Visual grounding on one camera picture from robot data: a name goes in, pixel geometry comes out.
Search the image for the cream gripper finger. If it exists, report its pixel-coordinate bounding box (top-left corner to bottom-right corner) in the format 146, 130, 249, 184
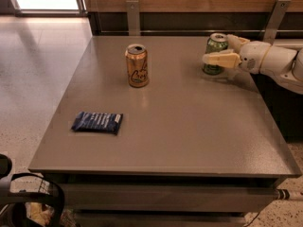
203, 49, 241, 68
227, 34, 249, 53

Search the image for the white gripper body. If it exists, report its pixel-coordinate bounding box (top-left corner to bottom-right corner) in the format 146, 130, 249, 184
239, 41, 271, 74

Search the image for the green LaCroix soda can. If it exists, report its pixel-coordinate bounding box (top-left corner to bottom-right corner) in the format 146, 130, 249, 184
203, 33, 228, 76

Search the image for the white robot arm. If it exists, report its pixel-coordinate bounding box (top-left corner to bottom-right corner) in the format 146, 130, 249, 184
203, 34, 303, 95

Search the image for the orange LaCroix soda can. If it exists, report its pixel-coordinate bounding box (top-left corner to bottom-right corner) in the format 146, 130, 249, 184
125, 44, 149, 88

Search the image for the blue RXBAR blueberry wrapper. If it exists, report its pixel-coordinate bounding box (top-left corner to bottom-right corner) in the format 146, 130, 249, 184
71, 112, 123, 135

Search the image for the white pole with black band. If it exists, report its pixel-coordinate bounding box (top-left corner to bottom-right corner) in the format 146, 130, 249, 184
275, 189, 303, 201

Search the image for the grey metal bracket right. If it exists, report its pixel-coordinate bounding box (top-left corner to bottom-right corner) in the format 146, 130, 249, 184
262, 0, 292, 44

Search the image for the grey metal bracket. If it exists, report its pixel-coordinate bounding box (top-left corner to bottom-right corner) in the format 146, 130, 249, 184
126, 0, 141, 36
262, 0, 292, 44

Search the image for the grey metal bracket left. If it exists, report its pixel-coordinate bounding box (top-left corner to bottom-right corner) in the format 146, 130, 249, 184
126, 0, 141, 36

